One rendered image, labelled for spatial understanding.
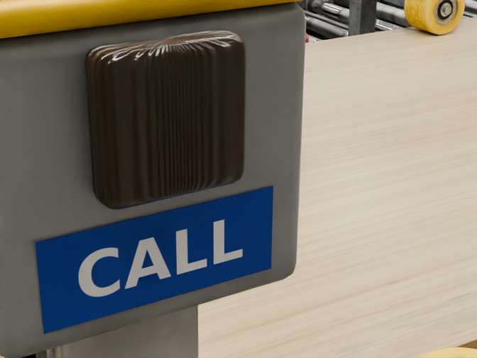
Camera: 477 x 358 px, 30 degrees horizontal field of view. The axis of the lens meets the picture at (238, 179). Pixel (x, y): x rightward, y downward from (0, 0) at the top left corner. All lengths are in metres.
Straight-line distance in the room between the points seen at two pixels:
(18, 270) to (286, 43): 0.07
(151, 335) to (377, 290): 0.49
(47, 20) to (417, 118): 0.92
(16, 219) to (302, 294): 0.53
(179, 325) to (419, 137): 0.80
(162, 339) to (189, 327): 0.01
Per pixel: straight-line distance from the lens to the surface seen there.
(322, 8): 2.02
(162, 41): 0.16
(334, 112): 1.07
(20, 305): 0.17
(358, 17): 1.65
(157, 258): 0.18
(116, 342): 0.21
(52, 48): 0.16
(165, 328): 0.21
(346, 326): 0.65
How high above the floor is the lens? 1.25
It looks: 24 degrees down
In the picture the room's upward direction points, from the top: 1 degrees clockwise
